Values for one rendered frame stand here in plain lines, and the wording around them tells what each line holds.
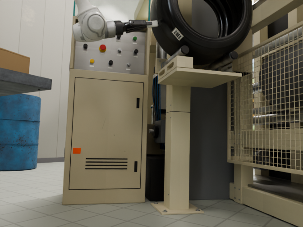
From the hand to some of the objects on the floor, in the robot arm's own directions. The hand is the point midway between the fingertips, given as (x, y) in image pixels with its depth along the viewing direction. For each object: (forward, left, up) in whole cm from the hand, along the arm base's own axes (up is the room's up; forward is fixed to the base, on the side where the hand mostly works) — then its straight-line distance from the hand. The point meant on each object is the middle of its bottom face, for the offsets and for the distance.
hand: (151, 24), depth 147 cm
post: (+46, +17, -103) cm, 114 cm away
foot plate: (+46, +17, -103) cm, 114 cm away
